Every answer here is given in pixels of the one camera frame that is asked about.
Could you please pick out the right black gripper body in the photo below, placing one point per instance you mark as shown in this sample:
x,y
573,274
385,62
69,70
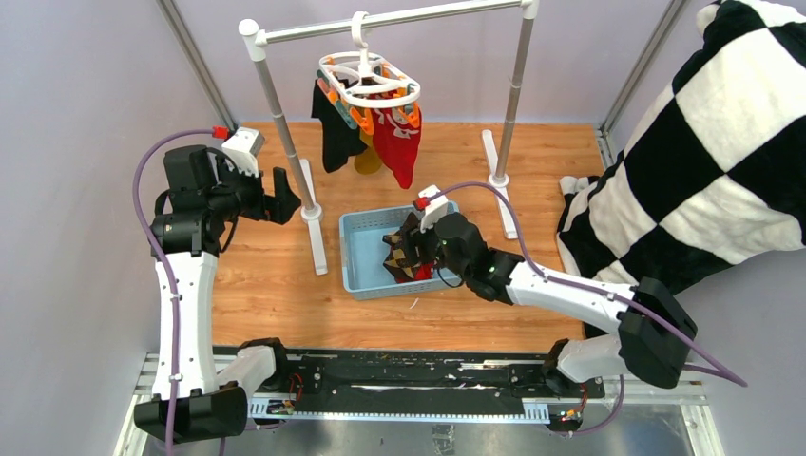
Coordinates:
x,y
431,247

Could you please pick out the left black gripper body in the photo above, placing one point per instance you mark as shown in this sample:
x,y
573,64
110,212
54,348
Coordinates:
x,y
251,199

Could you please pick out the light blue plastic basket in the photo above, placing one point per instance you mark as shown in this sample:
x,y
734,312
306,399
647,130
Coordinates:
x,y
363,251

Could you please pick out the black sock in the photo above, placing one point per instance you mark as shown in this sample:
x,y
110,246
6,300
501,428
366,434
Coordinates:
x,y
339,141

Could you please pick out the red snowflake christmas sock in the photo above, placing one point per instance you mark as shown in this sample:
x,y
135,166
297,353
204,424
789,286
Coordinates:
x,y
424,271

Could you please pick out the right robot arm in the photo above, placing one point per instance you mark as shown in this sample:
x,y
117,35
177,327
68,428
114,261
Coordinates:
x,y
644,330

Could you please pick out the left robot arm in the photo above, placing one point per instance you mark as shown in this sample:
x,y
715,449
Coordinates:
x,y
191,400

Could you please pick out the white round sock hanger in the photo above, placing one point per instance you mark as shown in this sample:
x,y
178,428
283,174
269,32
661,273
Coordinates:
x,y
363,79

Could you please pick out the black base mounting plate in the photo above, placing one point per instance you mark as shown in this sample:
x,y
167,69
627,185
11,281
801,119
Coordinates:
x,y
475,385

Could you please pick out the white grey drying rack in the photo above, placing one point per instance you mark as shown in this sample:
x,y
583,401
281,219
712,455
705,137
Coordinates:
x,y
257,40

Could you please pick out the black white checkered blanket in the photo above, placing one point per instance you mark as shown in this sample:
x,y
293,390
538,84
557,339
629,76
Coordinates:
x,y
714,172

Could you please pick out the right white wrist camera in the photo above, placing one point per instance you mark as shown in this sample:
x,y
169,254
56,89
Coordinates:
x,y
433,205

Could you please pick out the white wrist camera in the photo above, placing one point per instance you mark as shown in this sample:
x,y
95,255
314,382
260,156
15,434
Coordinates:
x,y
242,148
433,205

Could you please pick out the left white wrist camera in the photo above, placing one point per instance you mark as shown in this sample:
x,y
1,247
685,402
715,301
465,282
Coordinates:
x,y
242,148

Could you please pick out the aluminium frame rail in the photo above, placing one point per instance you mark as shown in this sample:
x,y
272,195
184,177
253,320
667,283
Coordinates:
x,y
632,419

